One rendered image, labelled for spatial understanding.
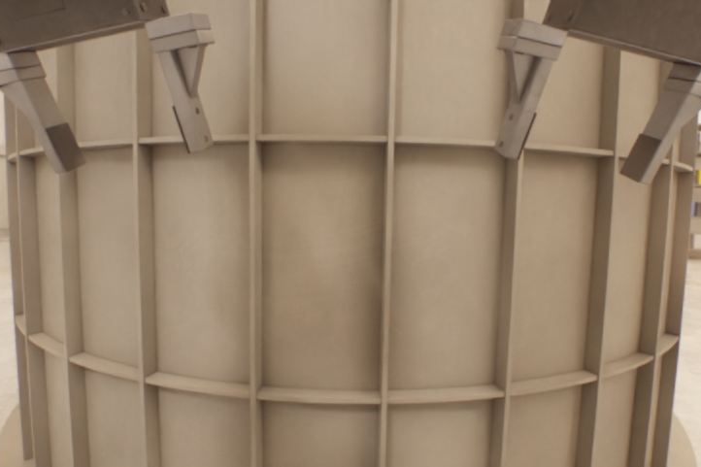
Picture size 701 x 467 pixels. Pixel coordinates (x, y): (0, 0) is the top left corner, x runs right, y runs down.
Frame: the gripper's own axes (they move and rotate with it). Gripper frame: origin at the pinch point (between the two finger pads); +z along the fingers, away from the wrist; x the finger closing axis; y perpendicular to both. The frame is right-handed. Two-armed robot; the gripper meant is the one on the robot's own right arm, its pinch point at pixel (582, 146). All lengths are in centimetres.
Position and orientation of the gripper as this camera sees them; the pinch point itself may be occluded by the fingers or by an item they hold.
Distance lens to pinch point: 40.4
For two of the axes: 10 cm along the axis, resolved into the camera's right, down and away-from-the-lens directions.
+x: 9.8, 1.4, 1.4
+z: -1.9, 8.7, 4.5
